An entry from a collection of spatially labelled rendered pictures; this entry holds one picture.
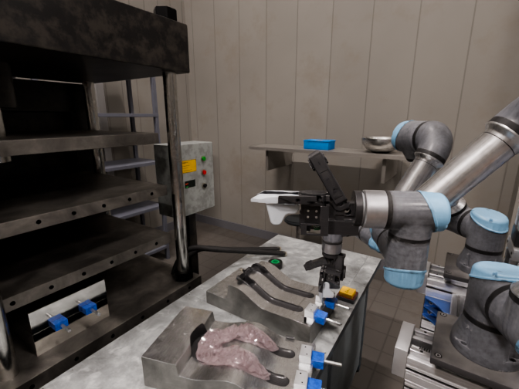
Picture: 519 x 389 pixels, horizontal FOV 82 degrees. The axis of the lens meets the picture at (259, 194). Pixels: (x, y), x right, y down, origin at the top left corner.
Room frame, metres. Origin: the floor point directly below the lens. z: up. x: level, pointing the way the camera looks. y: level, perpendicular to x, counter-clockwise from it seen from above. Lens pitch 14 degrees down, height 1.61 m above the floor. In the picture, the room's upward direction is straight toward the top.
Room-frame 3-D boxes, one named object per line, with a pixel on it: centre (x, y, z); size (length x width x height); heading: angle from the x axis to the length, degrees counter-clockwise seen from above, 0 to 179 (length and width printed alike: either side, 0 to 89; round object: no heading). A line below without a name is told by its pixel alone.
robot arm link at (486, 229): (1.06, -0.85, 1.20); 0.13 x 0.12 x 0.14; 13
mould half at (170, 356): (0.81, 0.08, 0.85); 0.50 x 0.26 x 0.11; 74
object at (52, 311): (1.13, 0.93, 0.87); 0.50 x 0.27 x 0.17; 57
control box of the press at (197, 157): (1.71, 0.43, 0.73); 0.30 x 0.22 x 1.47; 147
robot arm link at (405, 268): (0.56, -0.30, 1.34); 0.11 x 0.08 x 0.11; 172
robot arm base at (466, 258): (1.05, -0.85, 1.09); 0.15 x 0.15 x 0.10
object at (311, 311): (0.95, -0.24, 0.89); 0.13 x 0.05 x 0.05; 57
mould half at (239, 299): (1.15, -0.04, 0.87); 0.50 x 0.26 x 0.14; 57
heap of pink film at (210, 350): (0.81, 0.08, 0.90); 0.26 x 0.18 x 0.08; 74
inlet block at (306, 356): (0.79, -0.20, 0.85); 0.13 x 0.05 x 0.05; 74
